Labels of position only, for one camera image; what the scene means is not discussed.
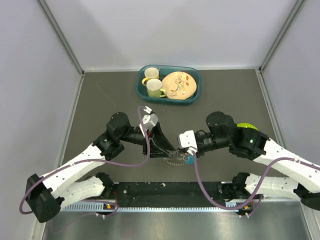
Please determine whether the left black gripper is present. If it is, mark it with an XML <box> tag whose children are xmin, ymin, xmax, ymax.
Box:
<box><xmin>119</xmin><ymin>122</ymin><xmax>175</xmax><ymax>159</ymax></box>

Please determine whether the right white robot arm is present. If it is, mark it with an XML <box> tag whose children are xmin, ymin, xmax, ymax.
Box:
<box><xmin>178</xmin><ymin>111</ymin><xmax>320</xmax><ymax>211</ymax></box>

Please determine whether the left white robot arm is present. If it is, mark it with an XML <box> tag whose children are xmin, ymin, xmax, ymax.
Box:
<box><xmin>19</xmin><ymin>106</ymin><xmax>176</xmax><ymax>223</ymax></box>

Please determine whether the teal plastic tub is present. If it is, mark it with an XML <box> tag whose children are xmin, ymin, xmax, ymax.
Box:
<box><xmin>135</xmin><ymin>64</ymin><xmax>202</xmax><ymax>106</ymax></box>

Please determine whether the front yellow-green mug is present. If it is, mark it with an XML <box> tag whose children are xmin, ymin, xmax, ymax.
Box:
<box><xmin>146</xmin><ymin>78</ymin><xmax>167</xmax><ymax>98</ymax></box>

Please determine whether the floral peach plate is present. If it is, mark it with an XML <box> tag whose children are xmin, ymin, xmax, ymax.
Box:
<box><xmin>161</xmin><ymin>71</ymin><xmax>197</xmax><ymax>100</ymax></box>

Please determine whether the lime green plate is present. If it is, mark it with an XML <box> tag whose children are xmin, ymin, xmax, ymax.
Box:
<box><xmin>237</xmin><ymin>122</ymin><xmax>259</xmax><ymax>131</ymax></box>

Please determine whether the rear yellow mug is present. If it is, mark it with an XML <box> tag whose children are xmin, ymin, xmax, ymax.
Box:
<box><xmin>141</xmin><ymin>67</ymin><xmax>160</xmax><ymax>86</ymax></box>

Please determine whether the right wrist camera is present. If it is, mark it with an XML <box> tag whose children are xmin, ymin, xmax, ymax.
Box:
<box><xmin>178</xmin><ymin>130</ymin><xmax>198</xmax><ymax>147</ymax></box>

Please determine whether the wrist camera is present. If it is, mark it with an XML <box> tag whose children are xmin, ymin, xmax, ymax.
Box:
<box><xmin>178</xmin><ymin>130</ymin><xmax>198</xmax><ymax>147</ymax></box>
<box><xmin>142</xmin><ymin>106</ymin><xmax>159</xmax><ymax>131</ymax></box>

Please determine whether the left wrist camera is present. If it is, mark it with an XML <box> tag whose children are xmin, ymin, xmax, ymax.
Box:
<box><xmin>142</xmin><ymin>106</ymin><xmax>159</xmax><ymax>131</ymax></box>

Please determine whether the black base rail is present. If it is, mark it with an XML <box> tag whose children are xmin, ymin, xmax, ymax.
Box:
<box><xmin>62</xmin><ymin>181</ymin><xmax>266</xmax><ymax>213</ymax></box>

